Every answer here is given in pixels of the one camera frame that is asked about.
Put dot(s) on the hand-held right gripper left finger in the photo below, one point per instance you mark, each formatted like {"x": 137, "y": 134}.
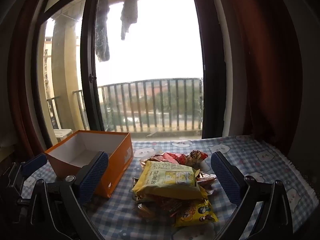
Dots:
{"x": 93, "y": 177}

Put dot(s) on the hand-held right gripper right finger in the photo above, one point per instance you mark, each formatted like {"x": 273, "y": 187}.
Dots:
{"x": 225, "y": 180}

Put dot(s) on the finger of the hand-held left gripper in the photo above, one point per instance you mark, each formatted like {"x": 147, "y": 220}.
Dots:
{"x": 33, "y": 166}

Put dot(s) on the orange cardboard box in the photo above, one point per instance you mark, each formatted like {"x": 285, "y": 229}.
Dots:
{"x": 117, "y": 172}

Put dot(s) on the yellow chip bag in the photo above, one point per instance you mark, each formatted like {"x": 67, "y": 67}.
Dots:
{"x": 165, "y": 182}

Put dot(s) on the red spicy strip packet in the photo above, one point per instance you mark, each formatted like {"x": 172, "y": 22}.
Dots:
{"x": 162, "y": 203}

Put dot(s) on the brown snack packet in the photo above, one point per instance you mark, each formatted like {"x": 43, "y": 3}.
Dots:
{"x": 206, "y": 180}

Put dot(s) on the blue checkered printed blanket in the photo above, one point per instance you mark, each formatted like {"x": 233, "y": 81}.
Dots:
{"x": 250, "y": 160}

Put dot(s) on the yellow cartoon snack packet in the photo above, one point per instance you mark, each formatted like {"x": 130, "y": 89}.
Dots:
{"x": 195, "y": 213}

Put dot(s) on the light red snack packet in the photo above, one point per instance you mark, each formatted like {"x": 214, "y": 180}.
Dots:
{"x": 175, "y": 158}

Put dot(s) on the pink foil snack packet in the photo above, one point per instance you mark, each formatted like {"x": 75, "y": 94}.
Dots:
{"x": 152, "y": 159}

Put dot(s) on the dark red curtain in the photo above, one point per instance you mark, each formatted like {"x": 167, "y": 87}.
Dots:
{"x": 20, "y": 92}
{"x": 262, "y": 55}

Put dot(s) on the balcony railing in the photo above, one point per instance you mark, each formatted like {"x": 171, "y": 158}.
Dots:
{"x": 150, "y": 105}

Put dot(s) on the distant apartment building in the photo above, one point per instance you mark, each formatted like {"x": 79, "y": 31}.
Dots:
{"x": 48, "y": 67}

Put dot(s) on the dark hanging cloth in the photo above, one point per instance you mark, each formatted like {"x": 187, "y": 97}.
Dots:
{"x": 102, "y": 30}

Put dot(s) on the grey hanging cloth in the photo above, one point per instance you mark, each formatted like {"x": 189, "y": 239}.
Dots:
{"x": 128, "y": 12}

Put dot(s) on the dark window frame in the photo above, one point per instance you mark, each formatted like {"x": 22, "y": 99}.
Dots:
{"x": 87, "y": 67}

